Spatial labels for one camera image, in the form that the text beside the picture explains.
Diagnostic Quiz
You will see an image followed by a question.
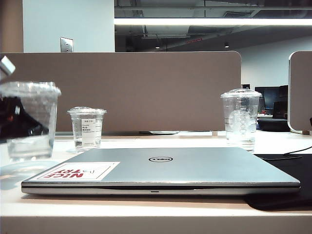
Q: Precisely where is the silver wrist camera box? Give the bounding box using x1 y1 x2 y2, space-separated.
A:
0 56 16 75

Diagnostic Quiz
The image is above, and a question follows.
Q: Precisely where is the black desk mat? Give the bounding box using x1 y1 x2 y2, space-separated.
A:
245 153 312 211

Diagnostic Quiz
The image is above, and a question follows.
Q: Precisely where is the black office chair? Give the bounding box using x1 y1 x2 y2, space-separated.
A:
257 101 290 132

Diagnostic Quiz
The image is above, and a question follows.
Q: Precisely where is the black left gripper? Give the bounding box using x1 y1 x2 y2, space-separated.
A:
0 96 50 144

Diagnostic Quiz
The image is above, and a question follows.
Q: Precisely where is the wide brown desk partition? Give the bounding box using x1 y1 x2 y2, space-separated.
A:
0 50 242 134

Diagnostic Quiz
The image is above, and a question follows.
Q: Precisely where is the black cable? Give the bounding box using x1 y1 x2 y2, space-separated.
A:
284 143 312 156

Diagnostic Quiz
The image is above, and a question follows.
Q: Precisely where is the metal wall switch plate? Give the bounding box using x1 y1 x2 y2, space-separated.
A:
60 37 74 53

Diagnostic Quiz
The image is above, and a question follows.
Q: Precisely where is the tall clear plastic cup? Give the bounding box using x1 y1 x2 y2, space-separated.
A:
220 88 263 153

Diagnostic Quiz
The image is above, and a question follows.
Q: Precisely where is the clear plastic cup plain lid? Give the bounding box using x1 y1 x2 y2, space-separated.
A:
0 81 62 163

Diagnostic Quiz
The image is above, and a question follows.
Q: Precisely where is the white ceiling light strip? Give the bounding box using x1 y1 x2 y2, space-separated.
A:
114 17 312 26

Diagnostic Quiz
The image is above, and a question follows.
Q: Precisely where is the small clear cup white label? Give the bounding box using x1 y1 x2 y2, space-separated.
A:
67 106 108 150

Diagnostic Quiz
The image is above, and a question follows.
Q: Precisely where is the silver Dell laptop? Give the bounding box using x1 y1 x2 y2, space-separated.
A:
20 147 301 195

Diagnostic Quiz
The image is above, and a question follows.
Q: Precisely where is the white red Nice Try sticker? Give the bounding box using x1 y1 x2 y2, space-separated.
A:
36 161 121 181

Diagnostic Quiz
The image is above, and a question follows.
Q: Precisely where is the brown partition white edge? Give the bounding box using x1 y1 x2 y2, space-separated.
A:
288 50 312 134

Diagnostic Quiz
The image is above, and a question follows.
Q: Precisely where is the black computer monitor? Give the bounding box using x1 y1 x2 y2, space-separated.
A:
254 85 289 111

